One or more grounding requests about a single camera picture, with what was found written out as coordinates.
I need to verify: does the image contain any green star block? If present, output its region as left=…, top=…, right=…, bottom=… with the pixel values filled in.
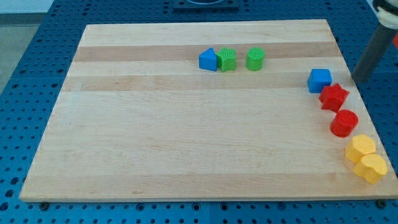
left=216, top=47, right=236, bottom=72

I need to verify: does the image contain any red star block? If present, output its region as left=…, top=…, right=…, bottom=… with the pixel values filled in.
left=319, top=83, right=349, bottom=113

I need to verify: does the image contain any blue triangle block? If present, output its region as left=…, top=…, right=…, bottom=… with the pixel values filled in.
left=198, top=48, right=217, bottom=72

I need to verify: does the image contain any yellow heart block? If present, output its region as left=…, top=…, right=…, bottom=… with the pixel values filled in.
left=353, top=154, right=388, bottom=184

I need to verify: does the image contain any wooden board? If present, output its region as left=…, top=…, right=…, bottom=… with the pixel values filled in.
left=20, top=19, right=397, bottom=203

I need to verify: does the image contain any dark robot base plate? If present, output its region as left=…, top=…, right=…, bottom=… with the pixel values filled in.
left=172, top=0, right=239, bottom=11

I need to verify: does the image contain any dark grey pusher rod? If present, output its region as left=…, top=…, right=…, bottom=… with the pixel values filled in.
left=351, top=24, right=397, bottom=83

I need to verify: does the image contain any red cylinder block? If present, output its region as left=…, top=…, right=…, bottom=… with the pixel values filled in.
left=330, top=110, right=359, bottom=138

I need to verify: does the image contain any blue cube block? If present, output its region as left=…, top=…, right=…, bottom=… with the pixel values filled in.
left=307, top=68, right=332, bottom=93

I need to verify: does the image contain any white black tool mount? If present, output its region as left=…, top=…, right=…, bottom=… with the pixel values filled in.
left=373, top=0, right=397, bottom=30

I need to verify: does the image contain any yellow hexagon block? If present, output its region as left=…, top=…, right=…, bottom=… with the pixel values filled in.
left=345, top=134, right=376, bottom=164

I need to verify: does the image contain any green cylinder block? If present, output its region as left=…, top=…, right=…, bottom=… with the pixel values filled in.
left=246, top=47, right=266, bottom=71

